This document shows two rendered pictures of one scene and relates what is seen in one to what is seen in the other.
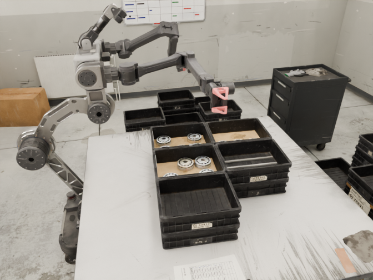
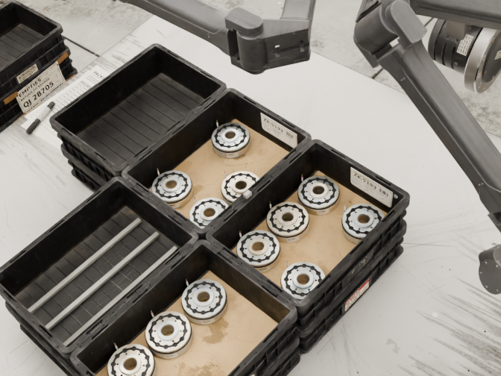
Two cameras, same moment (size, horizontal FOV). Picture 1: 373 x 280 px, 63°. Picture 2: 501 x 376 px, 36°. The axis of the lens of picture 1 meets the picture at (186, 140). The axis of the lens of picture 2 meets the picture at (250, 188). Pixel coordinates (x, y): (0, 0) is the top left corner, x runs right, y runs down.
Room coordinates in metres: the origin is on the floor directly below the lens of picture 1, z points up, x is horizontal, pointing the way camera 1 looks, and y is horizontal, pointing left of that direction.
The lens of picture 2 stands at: (2.63, -0.64, 2.37)
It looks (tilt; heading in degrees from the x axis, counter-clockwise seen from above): 50 degrees down; 148
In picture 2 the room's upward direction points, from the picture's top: 8 degrees counter-clockwise
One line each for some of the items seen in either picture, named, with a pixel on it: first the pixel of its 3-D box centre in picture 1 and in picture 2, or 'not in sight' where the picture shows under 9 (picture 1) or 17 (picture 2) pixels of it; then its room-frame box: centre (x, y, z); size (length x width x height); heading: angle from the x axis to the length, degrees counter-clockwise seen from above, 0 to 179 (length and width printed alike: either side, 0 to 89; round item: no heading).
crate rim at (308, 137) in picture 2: (187, 161); (217, 157); (1.49, 0.00, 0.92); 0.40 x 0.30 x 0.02; 98
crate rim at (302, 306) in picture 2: (180, 136); (309, 218); (1.79, 0.04, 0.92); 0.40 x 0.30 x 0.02; 98
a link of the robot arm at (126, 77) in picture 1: (125, 75); not in sight; (1.53, 0.31, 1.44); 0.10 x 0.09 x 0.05; 102
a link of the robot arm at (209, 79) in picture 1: (218, 87); not in sight; (1.33, -0.15, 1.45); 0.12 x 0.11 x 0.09; 13
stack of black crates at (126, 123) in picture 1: (145, 134); not in sight; (2.75, 0.43, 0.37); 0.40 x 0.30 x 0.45; 102
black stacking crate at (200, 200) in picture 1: (196, 202); (142, 118); (1.19, -0.05, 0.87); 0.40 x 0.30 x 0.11; 98
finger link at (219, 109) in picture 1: (221, 105); not in sight; (1.16, -0.15, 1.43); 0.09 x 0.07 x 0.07; 13
